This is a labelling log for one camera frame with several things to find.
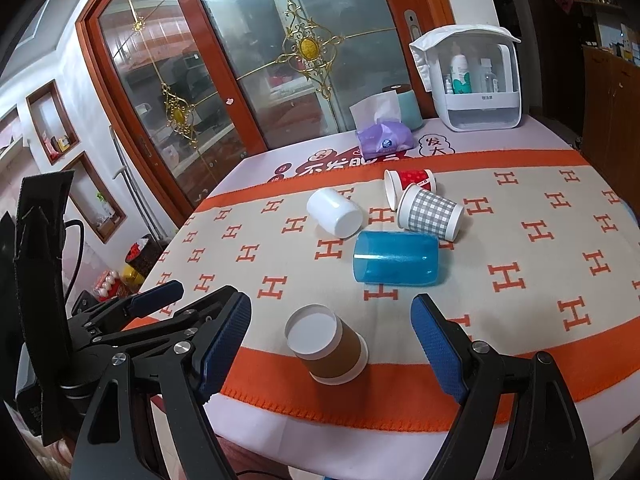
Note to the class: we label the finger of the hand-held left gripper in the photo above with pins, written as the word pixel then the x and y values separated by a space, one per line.
pixel 157 296
pixel 190 312

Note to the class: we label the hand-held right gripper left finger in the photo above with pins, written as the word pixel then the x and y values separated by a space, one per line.
pixel 225 345

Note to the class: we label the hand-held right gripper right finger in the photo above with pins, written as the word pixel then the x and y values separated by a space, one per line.
pixel 440 350

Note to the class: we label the blue translucent plastic cup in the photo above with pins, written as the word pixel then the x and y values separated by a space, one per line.
pixel 397 258

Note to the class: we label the brown paper cup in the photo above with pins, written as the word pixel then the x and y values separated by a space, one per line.
pixel 336 355

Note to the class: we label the grey checked paper cup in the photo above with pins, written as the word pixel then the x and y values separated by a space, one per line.
pixel 431 210

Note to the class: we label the white plastic cup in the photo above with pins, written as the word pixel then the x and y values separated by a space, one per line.
pixel 332 212

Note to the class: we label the red patterned paper cup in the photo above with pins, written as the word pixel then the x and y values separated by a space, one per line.
pixel 412 179

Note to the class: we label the yellow container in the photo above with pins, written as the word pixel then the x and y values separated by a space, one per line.
pixel 131 276

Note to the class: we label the brown box with red contents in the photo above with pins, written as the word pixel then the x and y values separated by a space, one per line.
pixel 145 257

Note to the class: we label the red box with white balls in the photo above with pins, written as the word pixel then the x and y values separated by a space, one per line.
pixel 107 284

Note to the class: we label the grey metal pole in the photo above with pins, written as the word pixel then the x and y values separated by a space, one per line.
pixel 132 185

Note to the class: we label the orange and beige patterned blanket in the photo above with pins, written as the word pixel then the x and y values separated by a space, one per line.
pixel 525 270

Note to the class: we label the wooden framed glass door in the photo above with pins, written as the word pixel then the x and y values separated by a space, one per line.
pixel 310 85
pixel 150 110

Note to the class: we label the purple tissue pack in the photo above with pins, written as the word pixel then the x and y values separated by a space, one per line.
pixel 385 140

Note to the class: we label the white cosmetics organizer box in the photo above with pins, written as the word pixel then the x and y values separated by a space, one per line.
pixel 472 110

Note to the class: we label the teal canister with brown lid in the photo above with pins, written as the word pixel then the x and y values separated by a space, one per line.
pixel 411 107

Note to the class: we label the white and teal bottle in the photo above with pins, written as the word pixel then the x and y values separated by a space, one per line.
pixel 461 77

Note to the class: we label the clear plastic bottle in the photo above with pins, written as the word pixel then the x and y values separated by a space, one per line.
pixel 488 77

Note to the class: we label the brown wooden cabinet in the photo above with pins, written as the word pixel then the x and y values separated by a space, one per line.
pixel 610 100

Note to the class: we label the wooden framed wall niche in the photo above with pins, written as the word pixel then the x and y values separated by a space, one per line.
pixel 95 197
pixel 52 122
pixel 10 130

